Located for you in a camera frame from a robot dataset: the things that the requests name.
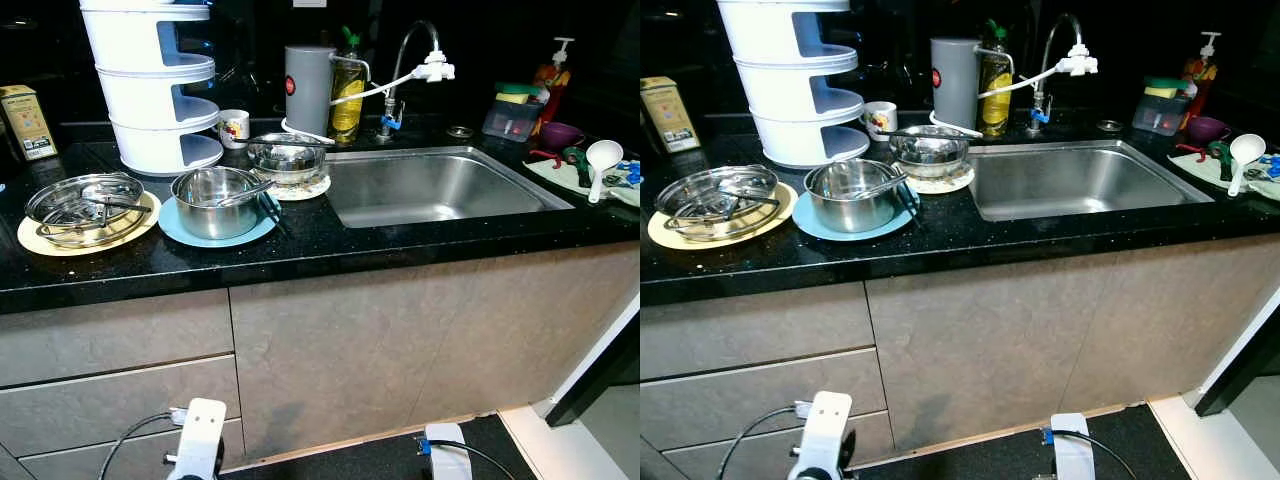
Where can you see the black chopstick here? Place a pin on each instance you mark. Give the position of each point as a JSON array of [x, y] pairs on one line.
[[903, 205], [310, 141], [912, 203], [900, 133], [280, 212], [268, 215]]

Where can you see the clear plastic container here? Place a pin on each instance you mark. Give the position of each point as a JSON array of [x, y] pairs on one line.
[[510, 122], [1160, 115]]

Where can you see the light green cloth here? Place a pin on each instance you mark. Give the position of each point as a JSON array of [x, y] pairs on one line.
[[1195, 170], [555, 177]]

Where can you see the white printed mug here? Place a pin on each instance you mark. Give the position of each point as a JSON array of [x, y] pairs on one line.
[[232, 130], [878, 122]]

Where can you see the stainless steel pot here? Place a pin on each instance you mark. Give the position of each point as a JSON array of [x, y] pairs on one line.
[[850, 212], [215, 220]]

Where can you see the white door frame trim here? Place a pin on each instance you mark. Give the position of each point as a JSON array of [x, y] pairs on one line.
[[560, 450], [1190, 440]]

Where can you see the red pump bottle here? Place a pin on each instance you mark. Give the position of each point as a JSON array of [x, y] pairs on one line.
[[553, 80], [1203, 72]]

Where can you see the yellow green sponge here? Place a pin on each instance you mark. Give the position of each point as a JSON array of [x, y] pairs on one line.
[[1165, 88], [518, 95]]

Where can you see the patterned white plate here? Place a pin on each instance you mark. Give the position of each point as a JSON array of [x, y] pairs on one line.
[[955, 183], [310, 190]]

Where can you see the yellow round plate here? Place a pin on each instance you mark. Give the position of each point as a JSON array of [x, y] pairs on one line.
[[60, 250], [785, 210]]

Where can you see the blue round plate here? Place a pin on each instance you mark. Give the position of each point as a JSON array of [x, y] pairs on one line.
[[262, 232], [905, 222]]

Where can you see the chrome gooseneck faucet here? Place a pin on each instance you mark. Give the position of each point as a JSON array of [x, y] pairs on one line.
[[388, 122], [1040, 112]]

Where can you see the grey drawer front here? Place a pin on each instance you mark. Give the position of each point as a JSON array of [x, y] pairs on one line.
[[70, 468], [700, 455], [750, 395], [750, 330], [110, 335], [110, 400]]

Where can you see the purple cup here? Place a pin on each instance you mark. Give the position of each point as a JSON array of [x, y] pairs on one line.
[[562, 135], [1208, 128]]

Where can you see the yellow tea box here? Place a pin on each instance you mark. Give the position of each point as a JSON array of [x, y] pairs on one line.
[[28, 125], [668, 115]]

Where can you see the white tiered storage rack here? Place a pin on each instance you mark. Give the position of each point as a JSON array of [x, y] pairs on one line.
[[775, 60], [150, 60]]

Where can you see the white faucet diverter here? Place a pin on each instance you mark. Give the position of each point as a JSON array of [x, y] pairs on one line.
[[1078, 63], [435, 70]]

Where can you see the blue packet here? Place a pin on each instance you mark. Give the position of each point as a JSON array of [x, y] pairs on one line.
[[1270, 165], [630, 172]]

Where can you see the round metal drain cap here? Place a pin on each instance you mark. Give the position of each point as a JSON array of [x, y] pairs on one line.
[[460, 131], [1110, 126]]

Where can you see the stainless steel sink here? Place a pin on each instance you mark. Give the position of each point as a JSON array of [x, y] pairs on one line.
[[430, 190], [1080, 180]]

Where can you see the white plastic ladle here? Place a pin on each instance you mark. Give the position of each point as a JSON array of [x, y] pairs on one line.
[[603, 155], [1246, 148]]

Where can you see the grey cylindrical water filter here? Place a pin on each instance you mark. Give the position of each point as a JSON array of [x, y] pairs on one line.
[[308, 95], [955, 85]]

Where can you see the yellow dish soap bottle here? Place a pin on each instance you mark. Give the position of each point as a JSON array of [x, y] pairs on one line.
[[994, 100], [346, 105]]

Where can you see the stainless steel bowl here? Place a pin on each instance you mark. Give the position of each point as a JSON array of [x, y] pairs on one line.
[[285, 165], [930, 158]]

